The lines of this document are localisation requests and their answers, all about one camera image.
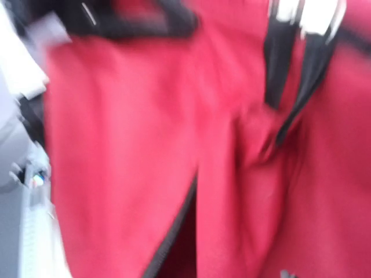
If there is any red backpack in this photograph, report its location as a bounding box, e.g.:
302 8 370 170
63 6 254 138
46 1 370 277

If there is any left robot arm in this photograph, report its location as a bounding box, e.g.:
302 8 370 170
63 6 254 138
1 1 70 99

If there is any front aluminium rail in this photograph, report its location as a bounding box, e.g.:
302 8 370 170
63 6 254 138
1 143 71 278

